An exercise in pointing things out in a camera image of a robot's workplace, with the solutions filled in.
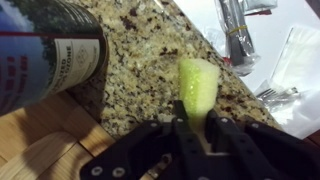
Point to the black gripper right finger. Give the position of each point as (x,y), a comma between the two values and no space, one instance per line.
(260,153)

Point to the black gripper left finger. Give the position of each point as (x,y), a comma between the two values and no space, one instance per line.
(143,150)

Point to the yellow sponge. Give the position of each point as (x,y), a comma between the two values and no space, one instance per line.
(198,85)

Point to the plastic bag of forks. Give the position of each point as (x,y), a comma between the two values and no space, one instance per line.
(293,73)

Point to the bamboo cutting board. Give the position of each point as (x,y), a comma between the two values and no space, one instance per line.
(43,146)

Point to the bundle of black cutlery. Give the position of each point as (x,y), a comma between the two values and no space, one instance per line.
(238,36)

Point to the dark labelled can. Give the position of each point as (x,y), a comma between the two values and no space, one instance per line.
(40,46)

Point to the grey foil pouch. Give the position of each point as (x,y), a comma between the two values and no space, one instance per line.
(260,5)

